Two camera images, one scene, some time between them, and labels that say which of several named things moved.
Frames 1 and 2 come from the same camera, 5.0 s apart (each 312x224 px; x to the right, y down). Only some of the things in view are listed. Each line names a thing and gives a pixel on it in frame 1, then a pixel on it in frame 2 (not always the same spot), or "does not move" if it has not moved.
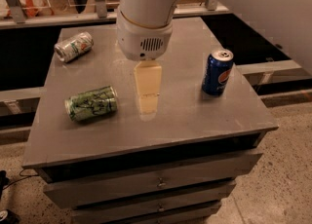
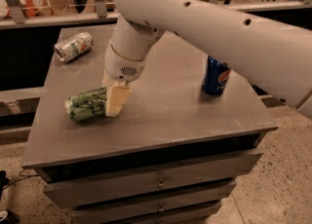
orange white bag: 33,3 does not move
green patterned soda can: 92,103 does not move
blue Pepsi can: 216,72 does not move
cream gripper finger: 148,75 -> 116,98
